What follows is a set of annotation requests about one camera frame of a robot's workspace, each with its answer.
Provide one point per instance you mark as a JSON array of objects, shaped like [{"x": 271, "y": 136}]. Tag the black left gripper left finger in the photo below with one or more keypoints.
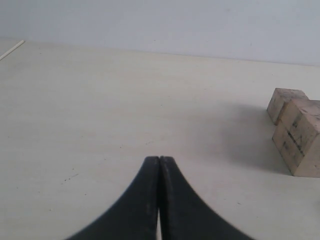
[{"x": 134, "y": 215}]

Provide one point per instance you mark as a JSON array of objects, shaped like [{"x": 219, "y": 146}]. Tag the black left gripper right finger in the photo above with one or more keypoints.
[{"x": 183, "y": 214}]

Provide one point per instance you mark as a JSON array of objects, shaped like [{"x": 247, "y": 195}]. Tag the third largest wooden cube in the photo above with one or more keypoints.
[{"x": 279, "y": 101}]

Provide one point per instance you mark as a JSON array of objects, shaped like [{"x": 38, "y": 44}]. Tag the white strip on table edge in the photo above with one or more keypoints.
[{"x": 5, "y": 54}]

